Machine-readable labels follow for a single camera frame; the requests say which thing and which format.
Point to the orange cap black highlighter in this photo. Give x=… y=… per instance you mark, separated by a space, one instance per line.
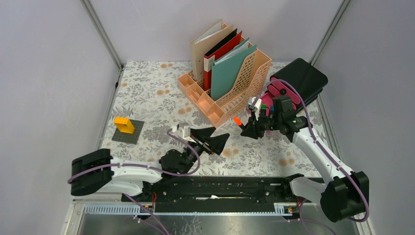
x=238 y=121

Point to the yellow building block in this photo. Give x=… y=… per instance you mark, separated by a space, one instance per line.
x=124 y=125

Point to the peach plastic file organizer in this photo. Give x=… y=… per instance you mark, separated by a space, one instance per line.
x=249 y=82

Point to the red file folder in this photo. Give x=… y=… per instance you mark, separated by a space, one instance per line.
x=215 y=53

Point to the black pink drawer unit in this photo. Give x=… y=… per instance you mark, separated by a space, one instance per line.
x=298 y=79

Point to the left aluminium frame post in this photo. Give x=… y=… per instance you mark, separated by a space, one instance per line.
x=99 y=27

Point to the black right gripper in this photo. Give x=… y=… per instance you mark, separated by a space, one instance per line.
x=251 y=130

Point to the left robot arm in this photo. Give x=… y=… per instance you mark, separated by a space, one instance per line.
x=100 y=171

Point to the grey slotted cable duct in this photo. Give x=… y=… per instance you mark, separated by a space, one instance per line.
x=198 y=208

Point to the teal file folder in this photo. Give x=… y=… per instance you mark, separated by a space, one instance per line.
x=226 y=69

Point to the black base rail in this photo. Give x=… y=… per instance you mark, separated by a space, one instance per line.
x=192 y=189

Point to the aluminium frame post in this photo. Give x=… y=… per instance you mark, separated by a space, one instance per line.
x=332 y=26
x=99 y=27

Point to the right aluminium frame post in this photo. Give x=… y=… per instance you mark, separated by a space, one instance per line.
x=332 y=26

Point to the beige file binder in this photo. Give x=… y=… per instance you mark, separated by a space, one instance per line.
x=203 y=43

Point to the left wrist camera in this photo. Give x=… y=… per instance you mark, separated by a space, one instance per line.
x=183 y=131

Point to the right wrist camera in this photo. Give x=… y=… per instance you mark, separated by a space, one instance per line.
x=254 y=106

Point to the green cap black highlighter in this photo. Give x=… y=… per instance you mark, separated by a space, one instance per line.
x=264 y=107

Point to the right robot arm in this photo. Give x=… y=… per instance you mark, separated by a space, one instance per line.
x=344 y=193

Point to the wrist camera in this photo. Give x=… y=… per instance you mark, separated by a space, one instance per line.
x=183 y=131
x=254 y=106

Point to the floral tablecloth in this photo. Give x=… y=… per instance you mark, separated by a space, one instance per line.
x=148 y=91

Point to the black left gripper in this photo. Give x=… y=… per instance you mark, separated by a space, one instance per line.
x=216 y=143

